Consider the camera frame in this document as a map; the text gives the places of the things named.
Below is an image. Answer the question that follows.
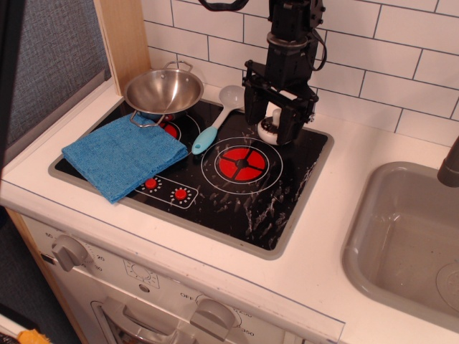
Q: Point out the grey sink basin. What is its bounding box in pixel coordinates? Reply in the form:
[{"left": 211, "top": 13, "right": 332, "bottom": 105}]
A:
[{"left": 343, "top": 161, "right": 458, "bottom": 332}]

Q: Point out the grey oven door handle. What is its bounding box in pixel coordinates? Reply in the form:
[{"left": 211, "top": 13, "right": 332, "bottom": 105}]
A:
[{"left": 100, "top": 298, "right": 178, "bottom": 343}]

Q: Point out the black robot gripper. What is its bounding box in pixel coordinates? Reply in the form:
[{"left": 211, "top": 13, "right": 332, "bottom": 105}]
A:
[{"left": 243, "top": 42, "right": 318, "bottom": 145}]

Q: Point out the blue folded cloth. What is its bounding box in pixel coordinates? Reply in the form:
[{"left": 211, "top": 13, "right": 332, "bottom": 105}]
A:
[{"left": 62, "top": 115, "right": 188, "bottom": 204}]

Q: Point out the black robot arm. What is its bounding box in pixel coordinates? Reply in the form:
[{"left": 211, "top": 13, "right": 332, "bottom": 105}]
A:
[{"left": 243, "top": 1, "right": 325, "bottom": 145}]

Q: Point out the grey oven temperature knob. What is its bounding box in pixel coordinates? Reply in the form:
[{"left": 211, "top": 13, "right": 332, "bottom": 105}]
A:
[{"left": 190, "top": 299, "right": 236, "bottom": 341}]

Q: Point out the wooden side post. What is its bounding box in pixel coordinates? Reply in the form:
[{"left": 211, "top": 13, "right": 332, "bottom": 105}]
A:
[{"left": 93, "top": 0, "right": 151, "bottom": 95}]

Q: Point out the yellow object at corner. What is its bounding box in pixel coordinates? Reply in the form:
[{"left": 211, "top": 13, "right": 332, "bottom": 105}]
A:
[{"left": 16, "top": 329, "right": 51, "bottom": 344}]

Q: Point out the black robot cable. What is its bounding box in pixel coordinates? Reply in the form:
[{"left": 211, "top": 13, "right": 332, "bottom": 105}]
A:
[{"left": 197, "top": 0, "right": 250, "bottom": 12}]

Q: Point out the grey timer knob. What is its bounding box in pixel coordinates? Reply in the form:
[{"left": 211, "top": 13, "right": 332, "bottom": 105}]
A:
[{"left": 52, "top": 235, "right": 88, "bottom": 272}]

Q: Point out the white spoon blue handle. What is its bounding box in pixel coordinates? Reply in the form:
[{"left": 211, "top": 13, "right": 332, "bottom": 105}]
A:
[{"left": 191, "top": 85, "right": 245, "bottom": 156}]

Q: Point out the stainless steel bowl pan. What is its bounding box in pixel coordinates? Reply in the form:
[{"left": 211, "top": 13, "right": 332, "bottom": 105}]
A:
[{"left": 123, "top": 60, "right": 204, "bottom": 128}]

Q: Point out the black toy stovetop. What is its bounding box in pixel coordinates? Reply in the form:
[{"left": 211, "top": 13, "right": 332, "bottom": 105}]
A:
[{"left": 47, "top": 96, "right": 335, "bottom": 261}]

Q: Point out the grey faucet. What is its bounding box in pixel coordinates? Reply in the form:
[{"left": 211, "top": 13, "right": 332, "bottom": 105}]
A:
[{"left": 437, "top": 138, "right": 459, "bottom": 188}]

